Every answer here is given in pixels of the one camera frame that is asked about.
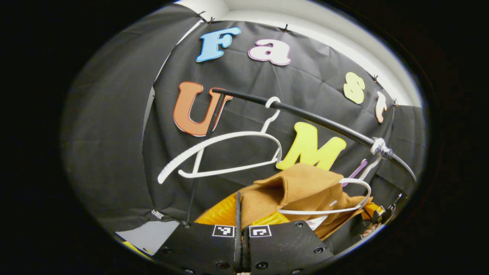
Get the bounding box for brown shirt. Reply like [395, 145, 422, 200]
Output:
[239, 163, 373, 241]

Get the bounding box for black backdrop cloth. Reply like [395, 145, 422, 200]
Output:
[61, 4, 426, 254]

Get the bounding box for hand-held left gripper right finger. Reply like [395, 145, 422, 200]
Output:
[242, 211, 334, 275]

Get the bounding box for black clothes rack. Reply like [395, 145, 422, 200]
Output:
[186, 87, 418, 223]

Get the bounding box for white plastic hanger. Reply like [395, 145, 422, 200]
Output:
[278, 155, 372, 215]
[157, 97, 283, 184]

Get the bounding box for white tape wrap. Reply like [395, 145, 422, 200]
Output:
[370, 137, 394, 160]

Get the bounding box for white laundry hamper yellow rim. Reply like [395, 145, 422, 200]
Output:
[122, 241, 153, 261]

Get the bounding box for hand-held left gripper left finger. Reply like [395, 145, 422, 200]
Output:
[152, 191, 243, 275]

